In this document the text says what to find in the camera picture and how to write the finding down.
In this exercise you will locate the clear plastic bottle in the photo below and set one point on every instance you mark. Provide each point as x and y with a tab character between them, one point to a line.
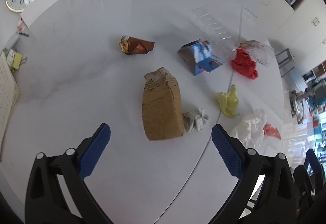
210	26

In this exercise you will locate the crumpled pink paper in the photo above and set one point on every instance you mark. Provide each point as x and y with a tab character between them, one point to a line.
269	130

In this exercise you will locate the yellow paper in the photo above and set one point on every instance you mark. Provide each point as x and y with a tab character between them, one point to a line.
228	102

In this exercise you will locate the crumpled grey tissue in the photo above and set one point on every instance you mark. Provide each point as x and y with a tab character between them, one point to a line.
195	120

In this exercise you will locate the grey metal stool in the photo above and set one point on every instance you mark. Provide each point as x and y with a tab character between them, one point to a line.
285	61

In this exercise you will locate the teal wheeled chair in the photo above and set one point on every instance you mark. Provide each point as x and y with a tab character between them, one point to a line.
315	96

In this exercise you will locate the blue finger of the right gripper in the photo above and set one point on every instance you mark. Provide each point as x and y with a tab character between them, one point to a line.
317	168

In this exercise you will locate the clear crinkled plastic wrapper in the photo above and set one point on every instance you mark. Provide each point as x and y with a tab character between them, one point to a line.
259	52

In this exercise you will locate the yellow notepad with clip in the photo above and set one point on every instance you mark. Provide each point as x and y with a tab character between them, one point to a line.
15	60

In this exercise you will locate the brown snack wrapper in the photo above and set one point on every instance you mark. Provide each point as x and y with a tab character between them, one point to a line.
132	46

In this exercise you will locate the crumpled red paper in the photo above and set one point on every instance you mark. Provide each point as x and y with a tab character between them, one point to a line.
244	65

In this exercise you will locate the crumpled white plastic bag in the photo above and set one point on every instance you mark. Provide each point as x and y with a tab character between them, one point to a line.
250	130

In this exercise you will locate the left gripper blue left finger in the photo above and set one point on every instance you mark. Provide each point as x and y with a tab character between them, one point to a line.
44	200

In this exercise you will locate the brown cardboard piece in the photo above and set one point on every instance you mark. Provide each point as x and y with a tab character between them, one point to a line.
161	106

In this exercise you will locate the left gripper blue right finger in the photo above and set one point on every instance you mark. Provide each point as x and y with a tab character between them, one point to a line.
265	190

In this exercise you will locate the blue printed carton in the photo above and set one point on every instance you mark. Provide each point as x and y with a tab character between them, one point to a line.
199	56

